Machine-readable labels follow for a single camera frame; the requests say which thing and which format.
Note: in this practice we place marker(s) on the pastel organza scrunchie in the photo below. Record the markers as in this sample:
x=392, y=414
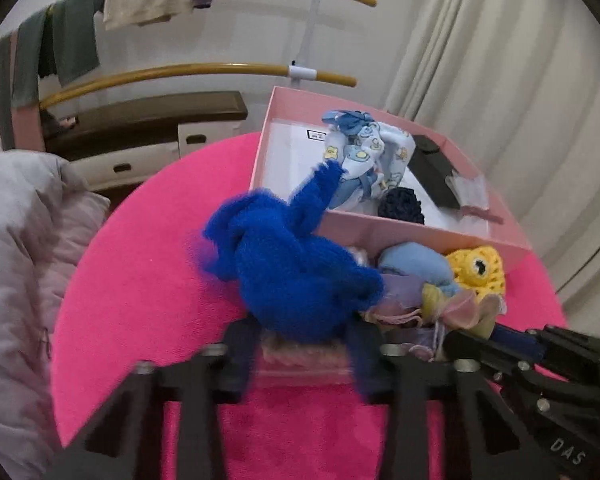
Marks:
x=416, y=315

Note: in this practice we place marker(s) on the low bench cabinet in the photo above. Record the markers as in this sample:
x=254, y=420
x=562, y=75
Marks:
x=126, y=143

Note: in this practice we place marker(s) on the grey quilted duvet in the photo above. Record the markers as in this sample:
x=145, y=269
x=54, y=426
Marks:
x=48, y=217

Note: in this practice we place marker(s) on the yellow crochet fish toy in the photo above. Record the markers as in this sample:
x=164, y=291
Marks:
x=479, y=270

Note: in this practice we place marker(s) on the white curtain with trim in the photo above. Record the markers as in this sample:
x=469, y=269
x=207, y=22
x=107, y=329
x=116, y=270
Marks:
x=516, y=85

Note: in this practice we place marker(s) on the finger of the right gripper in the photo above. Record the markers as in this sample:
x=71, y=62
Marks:
x=516, y=341
x=493, y=358

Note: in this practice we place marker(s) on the light blue sock ball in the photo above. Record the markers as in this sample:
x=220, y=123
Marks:
x=415, y=259

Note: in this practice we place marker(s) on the pink round table mat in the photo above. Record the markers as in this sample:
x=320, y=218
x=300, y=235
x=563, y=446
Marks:
x=138, y=294

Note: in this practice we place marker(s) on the blue knitted cloth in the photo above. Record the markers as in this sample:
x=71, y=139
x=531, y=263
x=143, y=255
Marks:
x=293, y=281

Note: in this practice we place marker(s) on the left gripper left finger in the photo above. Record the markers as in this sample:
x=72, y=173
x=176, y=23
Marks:
x=165, y=415

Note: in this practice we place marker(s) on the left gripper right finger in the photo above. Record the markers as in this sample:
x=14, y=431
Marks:
x=444, y=421

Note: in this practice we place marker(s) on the printed blue baby cloth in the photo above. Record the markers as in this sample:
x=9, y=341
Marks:
x=373, y=156

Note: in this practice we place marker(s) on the cotton swabs bag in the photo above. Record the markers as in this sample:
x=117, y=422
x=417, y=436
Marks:
x=281, y=362

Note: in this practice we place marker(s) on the black leather pouch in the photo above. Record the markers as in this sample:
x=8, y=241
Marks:
x=431, y=168

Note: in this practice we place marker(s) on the navy crochet scrunchie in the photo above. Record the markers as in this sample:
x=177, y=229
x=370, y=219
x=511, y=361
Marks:
x=401, y=204

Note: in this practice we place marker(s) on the wooden ballet barre stand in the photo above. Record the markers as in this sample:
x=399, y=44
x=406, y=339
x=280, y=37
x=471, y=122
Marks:
x=244, y=31

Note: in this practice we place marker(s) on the dark green hanging cloth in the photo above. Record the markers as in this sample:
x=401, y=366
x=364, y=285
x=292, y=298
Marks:
x=64, y=36

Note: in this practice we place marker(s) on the grey pink hanging garment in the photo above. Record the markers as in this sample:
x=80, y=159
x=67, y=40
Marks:
x=20, y=121

